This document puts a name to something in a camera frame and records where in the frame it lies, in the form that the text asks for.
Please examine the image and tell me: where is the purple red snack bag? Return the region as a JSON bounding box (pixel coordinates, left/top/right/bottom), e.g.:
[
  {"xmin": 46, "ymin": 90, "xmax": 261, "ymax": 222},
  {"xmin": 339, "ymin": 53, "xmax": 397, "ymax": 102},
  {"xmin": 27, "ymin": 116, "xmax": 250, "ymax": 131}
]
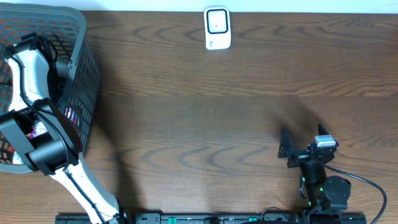
[{"xmin": 25, "ymin": 121, "xmax": 48, "ymax": 139}]

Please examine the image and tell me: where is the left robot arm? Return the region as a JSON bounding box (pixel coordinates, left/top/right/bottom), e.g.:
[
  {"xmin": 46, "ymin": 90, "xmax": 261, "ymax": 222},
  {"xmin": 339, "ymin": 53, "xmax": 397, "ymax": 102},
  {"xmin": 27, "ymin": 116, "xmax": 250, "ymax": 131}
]
[{"xmin": 1, "ymin": 33, "xmax": 132, "ymax": 223}]

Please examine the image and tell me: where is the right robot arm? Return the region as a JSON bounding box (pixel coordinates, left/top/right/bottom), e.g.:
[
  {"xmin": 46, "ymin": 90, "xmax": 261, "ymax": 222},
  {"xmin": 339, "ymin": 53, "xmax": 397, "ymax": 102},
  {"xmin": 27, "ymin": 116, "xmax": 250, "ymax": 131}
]
[{"xmin": 277, "ymin": 124, "xmax": 351, "ymax": 223}]

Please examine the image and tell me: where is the white barcode scanner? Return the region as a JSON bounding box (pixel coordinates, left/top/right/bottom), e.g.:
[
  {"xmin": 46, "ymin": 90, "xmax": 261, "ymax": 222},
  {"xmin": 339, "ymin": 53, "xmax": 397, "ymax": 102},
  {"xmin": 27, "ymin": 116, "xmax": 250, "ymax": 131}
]
[{"xmin": 203, "ymin": 7, "xmax": 231, "ymax": 50}]

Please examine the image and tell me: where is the grey plastic mesh basket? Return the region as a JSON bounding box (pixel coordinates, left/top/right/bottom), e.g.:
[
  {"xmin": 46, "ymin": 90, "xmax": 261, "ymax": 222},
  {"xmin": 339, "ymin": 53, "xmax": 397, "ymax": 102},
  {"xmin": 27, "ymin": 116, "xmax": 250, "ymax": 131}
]
[{"xmin": 1, "ymin": 2, "xmax": 101, "ymax": 173}]

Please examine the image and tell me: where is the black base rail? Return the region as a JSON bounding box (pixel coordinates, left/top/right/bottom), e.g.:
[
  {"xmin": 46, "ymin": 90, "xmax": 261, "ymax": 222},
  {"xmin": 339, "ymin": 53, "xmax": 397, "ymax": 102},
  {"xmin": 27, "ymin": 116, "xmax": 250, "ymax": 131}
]
[{"xmin": 55, "ymin": 212, "xmax": 368, "ymax": 224}]

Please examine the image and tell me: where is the left black cable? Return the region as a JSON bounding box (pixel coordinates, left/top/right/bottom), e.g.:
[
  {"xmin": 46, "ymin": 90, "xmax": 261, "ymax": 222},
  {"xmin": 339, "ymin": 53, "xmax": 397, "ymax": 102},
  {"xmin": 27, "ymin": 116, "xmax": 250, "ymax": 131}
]
[{"xmin": 0, "ymin": 49, "xmax": 108, "ymax": 224}]

